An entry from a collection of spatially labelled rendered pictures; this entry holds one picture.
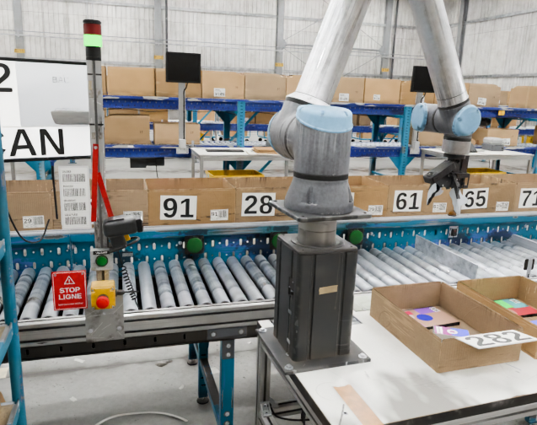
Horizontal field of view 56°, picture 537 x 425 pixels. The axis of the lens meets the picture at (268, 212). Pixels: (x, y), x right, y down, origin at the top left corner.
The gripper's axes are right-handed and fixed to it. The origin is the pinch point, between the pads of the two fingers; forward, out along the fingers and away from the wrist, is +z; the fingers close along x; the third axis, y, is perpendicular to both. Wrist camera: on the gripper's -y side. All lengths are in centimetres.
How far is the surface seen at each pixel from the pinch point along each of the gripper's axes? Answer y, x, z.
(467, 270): 39, 18, 32
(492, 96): 521, 454, -51
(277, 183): -12, 104, 11
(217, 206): -53, 81, 17
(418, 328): -29.7, -28.7, 26.6
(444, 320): -7.8, -17.5, 32.5
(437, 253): 42, 40, 32
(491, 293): 22.6, -8.6, 30.0
